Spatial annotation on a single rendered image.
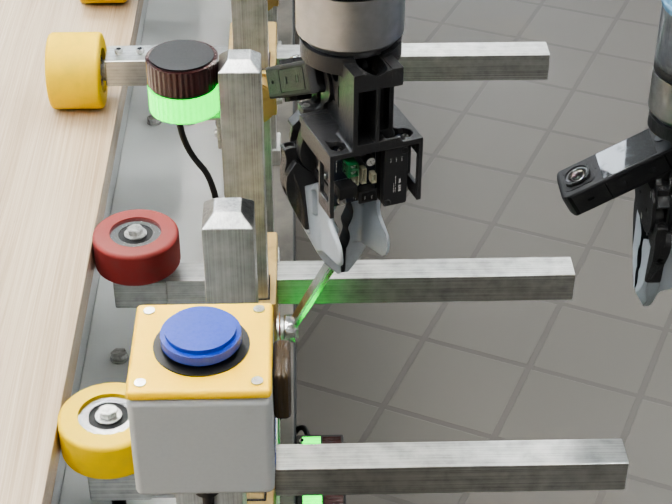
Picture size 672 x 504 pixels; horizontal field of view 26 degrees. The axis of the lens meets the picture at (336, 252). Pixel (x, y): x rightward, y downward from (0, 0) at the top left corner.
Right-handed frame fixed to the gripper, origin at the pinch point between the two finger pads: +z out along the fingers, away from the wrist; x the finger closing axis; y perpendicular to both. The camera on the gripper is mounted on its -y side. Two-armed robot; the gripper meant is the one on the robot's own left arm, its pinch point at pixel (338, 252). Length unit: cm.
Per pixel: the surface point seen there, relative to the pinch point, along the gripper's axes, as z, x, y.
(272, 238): 14.2, 2.2, -22.7
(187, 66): -9.9, -7.0, -15.7
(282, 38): 31, 28, -92
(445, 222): 101, 76, -132
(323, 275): 6.1, 0.8, -5.2
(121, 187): 39, -1, -75
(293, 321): 14.7, -0.1, -10.6
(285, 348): -20.0, -15.8, 32.5
